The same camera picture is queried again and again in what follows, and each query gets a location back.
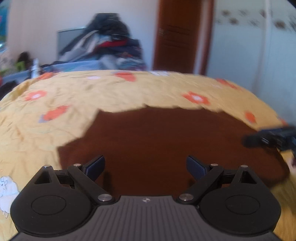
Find brown knit sweater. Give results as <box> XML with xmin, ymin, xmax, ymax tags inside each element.
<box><xmin>58</xmin><ymin>108</ymin><xmax>290</xmax><ymax>197</ymax></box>

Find pile of clothes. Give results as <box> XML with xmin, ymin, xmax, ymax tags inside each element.
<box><xmin>58</xmin><ymin>13</ymin><xmax>147</xmax><ymax>71</ymax></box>

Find yellow floral bed quilt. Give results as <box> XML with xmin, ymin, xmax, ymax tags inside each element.
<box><xmin>1</xmin><ymin>70</ymin><xmax>295</xmax><ymax>240</ymax></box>

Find white sliding wardrobe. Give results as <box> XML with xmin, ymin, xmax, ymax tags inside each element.
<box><xmin>206</xmin><ymin>1</ymin><xmax>295</xmax><ymax>121</ymax></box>

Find blue quilted blanket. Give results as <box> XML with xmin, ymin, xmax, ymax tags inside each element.
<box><xmin>3</xmin><ymin>60</ymin><xmax>103</xmax><ymax>83</ymax></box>

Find black bag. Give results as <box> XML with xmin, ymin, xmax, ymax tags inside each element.
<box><xmin>17</xmin><ymin>52</ymin><xmax>32</xmax><ymax>70</ymax></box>

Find grey framed panel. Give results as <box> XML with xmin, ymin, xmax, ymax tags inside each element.
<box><xmin>57</xmin><ymin>27</ymin><xmax>85</xmax><ymax>59</ymax></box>

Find brown wooden door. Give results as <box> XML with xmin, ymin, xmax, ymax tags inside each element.
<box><xmin>152</xmin><ymin>1</ymin><xmax>215</xmax><ymax>75</ymax></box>

